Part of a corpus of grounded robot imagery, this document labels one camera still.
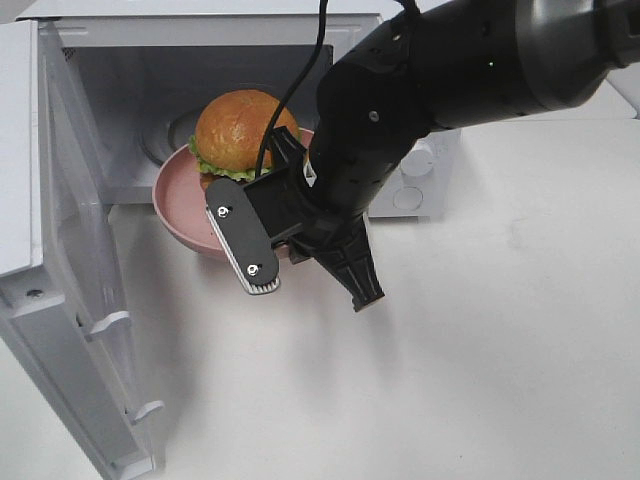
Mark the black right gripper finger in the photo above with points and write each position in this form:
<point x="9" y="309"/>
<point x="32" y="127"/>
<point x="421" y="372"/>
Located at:
<point x="349" y="260"/>
<point x="286" y="151"/>

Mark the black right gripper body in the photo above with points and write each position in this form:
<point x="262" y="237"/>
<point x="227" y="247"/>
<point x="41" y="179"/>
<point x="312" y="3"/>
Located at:
<point x="349" y="174"/>

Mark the burger with lettuce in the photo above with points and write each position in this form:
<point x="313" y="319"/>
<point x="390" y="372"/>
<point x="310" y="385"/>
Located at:
<point x="228" y="135"/>

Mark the white round door button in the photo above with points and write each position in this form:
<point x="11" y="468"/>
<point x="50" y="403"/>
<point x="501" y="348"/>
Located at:
<point x="407" y="198"/>

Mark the pink round plate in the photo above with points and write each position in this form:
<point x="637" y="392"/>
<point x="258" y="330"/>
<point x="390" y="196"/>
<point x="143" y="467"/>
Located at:
<point x="179" y="202"/>

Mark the white microwave door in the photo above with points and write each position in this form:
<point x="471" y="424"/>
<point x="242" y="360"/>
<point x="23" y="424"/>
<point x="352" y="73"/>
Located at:
<point x="63" y="308"/>

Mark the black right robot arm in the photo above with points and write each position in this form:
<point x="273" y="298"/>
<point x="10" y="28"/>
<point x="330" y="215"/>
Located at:
<point x="461" y="64"/>

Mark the white lower microwave knob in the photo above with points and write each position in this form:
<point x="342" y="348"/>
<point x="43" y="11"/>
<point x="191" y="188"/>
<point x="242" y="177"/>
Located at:
<point x="419" y="162"/>

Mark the glass microwave turntable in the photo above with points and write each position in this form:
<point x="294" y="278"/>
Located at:
<point x="166" y="131"/>

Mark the white microwave oven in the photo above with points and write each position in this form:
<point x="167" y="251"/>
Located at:
<point x="211" y="84"/>

